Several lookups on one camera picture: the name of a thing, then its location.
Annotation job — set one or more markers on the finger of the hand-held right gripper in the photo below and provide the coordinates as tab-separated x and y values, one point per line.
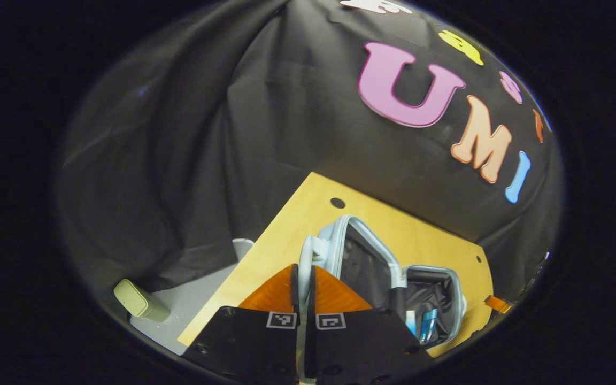
498	305

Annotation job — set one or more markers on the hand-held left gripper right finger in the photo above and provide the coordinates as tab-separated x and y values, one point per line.
310	294

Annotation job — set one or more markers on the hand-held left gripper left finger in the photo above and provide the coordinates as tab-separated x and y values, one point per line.
294	294

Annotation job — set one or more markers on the light blue suitcase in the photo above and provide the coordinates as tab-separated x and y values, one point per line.
372	267

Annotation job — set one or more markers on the small teal bottle blue cap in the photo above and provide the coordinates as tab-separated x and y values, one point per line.
429	326

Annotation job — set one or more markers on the frosted tube with blue end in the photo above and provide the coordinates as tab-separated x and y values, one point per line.
410	323

